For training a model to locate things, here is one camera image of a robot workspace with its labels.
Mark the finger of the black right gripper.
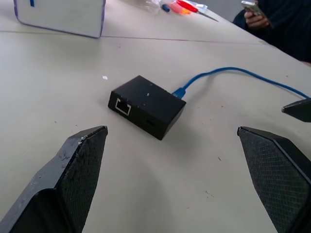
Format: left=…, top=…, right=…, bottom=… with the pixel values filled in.
left=281, top=98, right=311, bottom=123

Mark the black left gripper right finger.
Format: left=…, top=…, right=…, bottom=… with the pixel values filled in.
left=237, top=126, right=311, bottom=233

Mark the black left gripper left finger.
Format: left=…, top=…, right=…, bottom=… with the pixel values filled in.
left=0, top=125, right=108, bottom=233

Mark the silver smartphone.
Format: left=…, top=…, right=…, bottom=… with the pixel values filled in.
left=241, top=0, right=275, bottom=29

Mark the black ethernet adapter box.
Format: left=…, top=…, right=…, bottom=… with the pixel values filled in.
left=108, top=75, right=187, bottom=141

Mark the person's bare hand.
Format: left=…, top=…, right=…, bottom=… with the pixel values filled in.
left=243, top=0, right=272, bottom=31

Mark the person holding phone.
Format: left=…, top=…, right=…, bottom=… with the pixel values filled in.
left=232, top=0, right=311, bottom=64

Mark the white box with purple edges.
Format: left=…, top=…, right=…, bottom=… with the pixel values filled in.
left=13, top=0, right=107, bottom=39

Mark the clear plastic bag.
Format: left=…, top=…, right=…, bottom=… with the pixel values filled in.
left=140, top=0, right=163, bottom=15

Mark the blue Ethernet cable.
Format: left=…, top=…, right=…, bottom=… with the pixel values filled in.
left=172, top=67, right=311, bottom=100

